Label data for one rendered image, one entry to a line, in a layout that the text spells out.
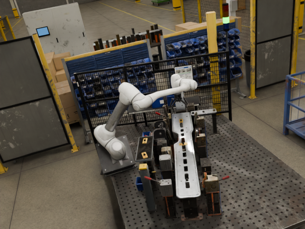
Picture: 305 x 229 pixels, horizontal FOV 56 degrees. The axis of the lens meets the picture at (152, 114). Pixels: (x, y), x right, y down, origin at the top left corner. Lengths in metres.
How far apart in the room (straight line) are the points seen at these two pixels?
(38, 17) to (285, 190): 8.08
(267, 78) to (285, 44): 0.70
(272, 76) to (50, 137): 4.26
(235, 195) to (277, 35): 3.82
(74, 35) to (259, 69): 5.74
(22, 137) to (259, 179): 3.65
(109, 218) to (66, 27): 6.77
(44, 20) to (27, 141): 5.00
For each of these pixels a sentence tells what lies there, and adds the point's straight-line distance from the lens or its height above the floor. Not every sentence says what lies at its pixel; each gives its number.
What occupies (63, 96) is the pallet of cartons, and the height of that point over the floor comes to 0.69.
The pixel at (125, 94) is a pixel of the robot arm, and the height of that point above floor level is 1.58.
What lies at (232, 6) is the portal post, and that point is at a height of 1.45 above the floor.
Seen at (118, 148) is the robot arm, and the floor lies 1.04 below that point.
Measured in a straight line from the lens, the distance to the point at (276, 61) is 6.03.
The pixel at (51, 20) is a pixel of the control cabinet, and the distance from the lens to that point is 9.29.
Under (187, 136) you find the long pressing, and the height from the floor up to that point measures 1.00.
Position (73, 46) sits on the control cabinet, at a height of 0.83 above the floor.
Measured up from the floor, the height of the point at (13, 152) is 0.27.
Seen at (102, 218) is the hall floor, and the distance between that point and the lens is 3.69.
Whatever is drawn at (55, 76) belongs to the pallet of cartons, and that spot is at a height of 0.71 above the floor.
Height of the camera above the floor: 2.54
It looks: 27 degrees down
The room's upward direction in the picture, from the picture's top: 10 degrees counter-clockwise
